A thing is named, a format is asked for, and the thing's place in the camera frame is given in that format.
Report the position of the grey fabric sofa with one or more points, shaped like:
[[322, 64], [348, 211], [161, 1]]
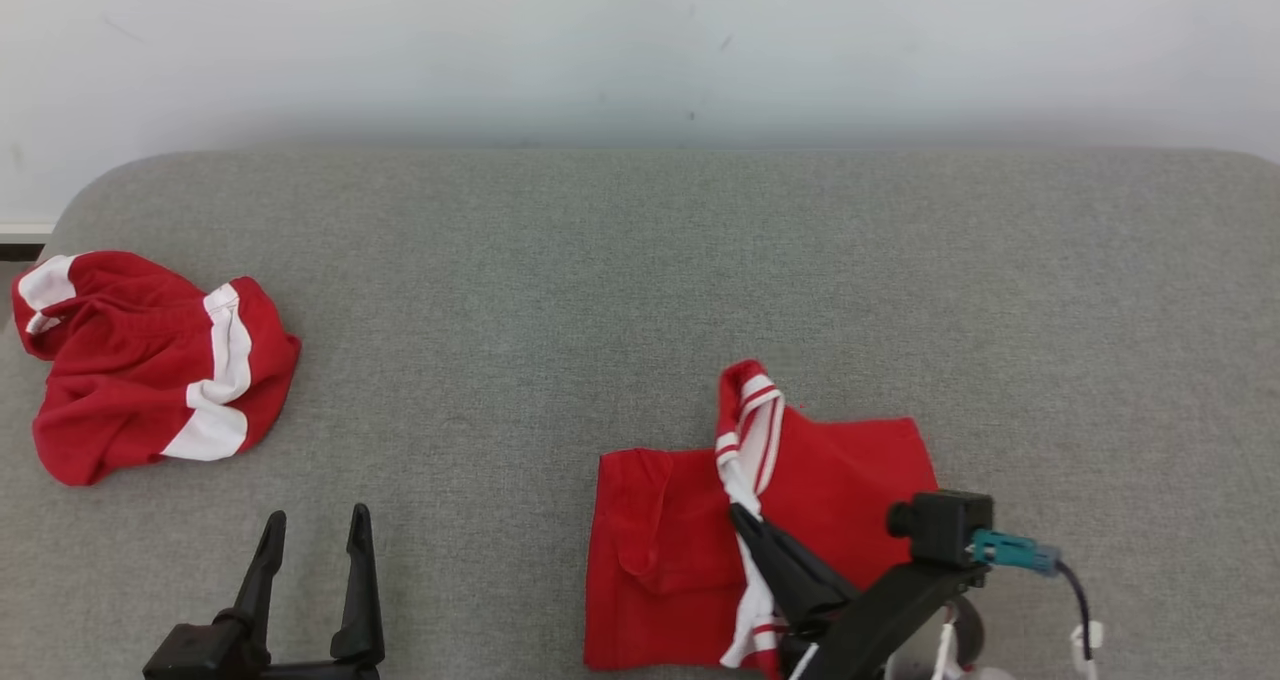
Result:
[[560, 280]]

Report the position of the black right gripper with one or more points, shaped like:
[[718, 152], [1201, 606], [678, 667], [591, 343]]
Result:
[[880, 610]]

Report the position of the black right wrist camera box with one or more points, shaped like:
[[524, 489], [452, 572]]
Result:
[[945, 528]]

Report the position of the red shorts with white stripe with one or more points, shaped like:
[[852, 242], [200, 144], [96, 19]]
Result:
[[120, 390]]

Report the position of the red basketball jersey with lettering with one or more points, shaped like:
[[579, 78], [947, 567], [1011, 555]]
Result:
[[680, 540]]

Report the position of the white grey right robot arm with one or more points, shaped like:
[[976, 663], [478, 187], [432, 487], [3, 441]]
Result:
[[968, 638]]

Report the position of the white wall baseboard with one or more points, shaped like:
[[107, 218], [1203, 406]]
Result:
[[25, 232]]

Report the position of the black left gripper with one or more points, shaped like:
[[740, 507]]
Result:
[[230, 660]]

